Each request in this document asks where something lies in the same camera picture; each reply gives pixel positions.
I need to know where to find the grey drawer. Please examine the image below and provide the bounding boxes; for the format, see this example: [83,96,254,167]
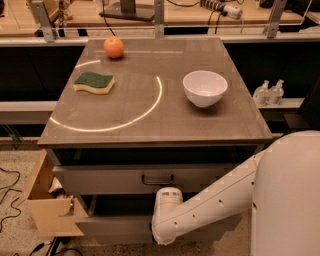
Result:
[75,193,242,244]
[53,163,252,195]

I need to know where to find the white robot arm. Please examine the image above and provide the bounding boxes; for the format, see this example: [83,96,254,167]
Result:
[152,131,320,256]

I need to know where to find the grey drawer cabinet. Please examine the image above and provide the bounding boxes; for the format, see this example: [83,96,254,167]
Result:
[37,36,274,246]

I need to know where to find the grey top drawer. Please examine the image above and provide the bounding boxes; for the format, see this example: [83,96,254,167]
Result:
[53,163,252,195]

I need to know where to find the white bowl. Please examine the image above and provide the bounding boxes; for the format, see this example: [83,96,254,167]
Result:
[183,70,228,108]

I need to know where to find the green yellow sponge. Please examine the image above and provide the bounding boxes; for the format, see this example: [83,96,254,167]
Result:
[73,72,115,95]

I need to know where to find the orange fruit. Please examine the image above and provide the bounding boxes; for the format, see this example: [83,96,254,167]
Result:
[103,36,124,58]

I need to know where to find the clear bottle right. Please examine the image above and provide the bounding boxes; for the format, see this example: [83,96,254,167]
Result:
[267,80,284,105]

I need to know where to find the black monitor stand base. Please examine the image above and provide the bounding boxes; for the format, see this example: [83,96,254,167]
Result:
[99,0,154,22]

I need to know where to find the cardboard box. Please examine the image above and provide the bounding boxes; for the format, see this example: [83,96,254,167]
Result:
[16,150,87,238]

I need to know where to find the power strip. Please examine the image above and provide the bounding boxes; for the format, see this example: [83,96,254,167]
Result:
[199,0,243,19]

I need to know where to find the black office chair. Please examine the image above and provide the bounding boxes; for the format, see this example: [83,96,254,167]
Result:
[284,77,320,131]

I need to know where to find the black floor cable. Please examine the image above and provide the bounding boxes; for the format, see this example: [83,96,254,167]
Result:
[0,167,23,234]

